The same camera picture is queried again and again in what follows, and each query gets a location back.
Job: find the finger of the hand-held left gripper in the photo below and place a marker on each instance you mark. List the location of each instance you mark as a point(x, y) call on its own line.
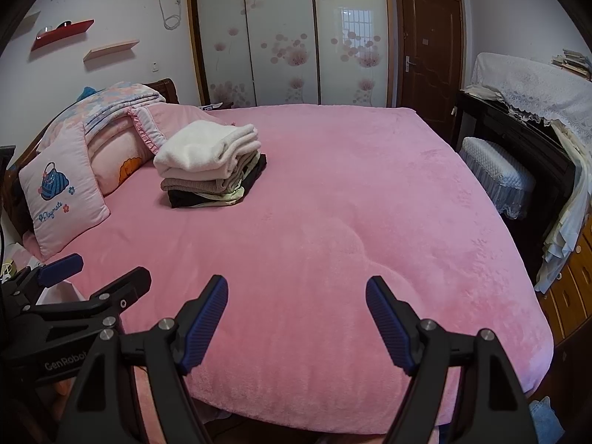
point(125, 291)
point(60, 270)

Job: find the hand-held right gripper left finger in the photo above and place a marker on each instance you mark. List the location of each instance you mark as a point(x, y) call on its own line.
point(203, 328)

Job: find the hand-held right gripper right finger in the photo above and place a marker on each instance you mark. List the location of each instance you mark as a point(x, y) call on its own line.
point(391, 328)

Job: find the white fluffy cardigan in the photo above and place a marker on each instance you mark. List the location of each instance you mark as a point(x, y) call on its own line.
point(203, 148)

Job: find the pink handbag print pillow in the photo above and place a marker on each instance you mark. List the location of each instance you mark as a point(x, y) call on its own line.
point(60, 212)

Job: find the black folded garment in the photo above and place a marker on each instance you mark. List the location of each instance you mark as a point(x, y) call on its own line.
point(178, 199)

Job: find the peach cartoon print pillow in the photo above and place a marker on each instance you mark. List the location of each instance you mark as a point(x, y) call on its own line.
point(115, 157)

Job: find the beige knitted sweater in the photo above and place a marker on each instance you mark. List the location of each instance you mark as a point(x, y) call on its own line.
point(194, 186)

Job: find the pink bed blanket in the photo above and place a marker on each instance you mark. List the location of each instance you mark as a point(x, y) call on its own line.
point(347, 203)

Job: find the pale green folded garment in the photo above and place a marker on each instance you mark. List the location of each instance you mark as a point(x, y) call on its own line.
point(226, 195)

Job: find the blue fabric piece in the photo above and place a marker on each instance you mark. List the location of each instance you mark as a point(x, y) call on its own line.
point(88, 92)

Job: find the pink ruffled pillow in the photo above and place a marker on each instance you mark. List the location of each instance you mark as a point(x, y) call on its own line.
point(175, 118)

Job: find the blue denim cloth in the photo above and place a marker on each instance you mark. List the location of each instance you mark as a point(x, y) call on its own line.
point(548, 421)

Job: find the floral folded quilt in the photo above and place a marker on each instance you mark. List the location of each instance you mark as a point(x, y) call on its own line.
point(120, 97)

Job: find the wooden drawer cabinet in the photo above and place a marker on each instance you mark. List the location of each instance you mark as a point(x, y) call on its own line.
point(573, 286)

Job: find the stool with pale cover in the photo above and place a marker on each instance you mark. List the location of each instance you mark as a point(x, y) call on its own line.
point(495, 171)

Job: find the white hanging cloth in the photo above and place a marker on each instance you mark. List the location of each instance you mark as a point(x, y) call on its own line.
point(566, 226)

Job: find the brown wooden door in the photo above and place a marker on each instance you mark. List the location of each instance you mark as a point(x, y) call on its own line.
point(430, 55)

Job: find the black piano with lace cover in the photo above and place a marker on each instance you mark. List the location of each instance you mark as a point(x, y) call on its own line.
point(532, 83)

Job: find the floral sliding door wardrobe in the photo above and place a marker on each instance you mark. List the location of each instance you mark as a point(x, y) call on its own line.
point(277, 32)

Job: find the stack of books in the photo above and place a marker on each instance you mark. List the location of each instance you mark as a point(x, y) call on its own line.
point(573, 62)

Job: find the light wooden wall shelf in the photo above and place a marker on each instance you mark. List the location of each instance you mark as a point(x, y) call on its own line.
point(111, 51)

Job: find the red wall shelf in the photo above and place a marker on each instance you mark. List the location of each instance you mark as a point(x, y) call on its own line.
point(62, 34)

